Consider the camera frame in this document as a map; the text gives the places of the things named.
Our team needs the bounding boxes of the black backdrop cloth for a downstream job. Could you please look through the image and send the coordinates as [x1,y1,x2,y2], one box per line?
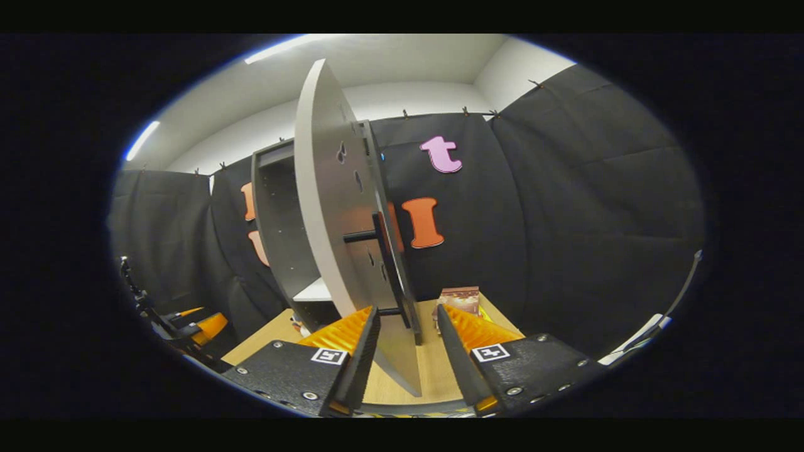
[107,63,707,360]

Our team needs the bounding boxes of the ceiling light strip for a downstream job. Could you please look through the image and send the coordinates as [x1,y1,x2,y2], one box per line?
[124,119,161,163]

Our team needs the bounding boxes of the white cable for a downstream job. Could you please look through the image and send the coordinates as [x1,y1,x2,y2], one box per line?
[599,250,704,366]

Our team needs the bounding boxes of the grey cabinet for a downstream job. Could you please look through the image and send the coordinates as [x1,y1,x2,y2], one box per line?
[251,119,423,346]

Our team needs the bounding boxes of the white cabinet door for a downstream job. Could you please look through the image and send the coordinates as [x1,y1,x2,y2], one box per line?
[294,58,423,397]

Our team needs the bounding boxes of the white cabinet shelf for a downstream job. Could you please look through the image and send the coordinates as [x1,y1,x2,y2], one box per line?
[292,276,333,303]

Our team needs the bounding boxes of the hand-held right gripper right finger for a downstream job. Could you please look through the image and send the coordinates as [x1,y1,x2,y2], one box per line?
[437,304,607,416]

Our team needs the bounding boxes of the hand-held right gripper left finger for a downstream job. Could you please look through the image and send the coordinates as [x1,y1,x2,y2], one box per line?
[223,306,382,418]

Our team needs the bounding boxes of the black door handle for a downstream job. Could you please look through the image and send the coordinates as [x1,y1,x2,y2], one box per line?
[342,212,413,330]

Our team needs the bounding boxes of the brown patterned box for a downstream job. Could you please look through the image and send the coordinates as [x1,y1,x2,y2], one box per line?
[433,287,482,333]

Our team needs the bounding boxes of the ceiling light panel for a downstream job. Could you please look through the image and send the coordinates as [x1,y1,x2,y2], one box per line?
[244,35,315,65]

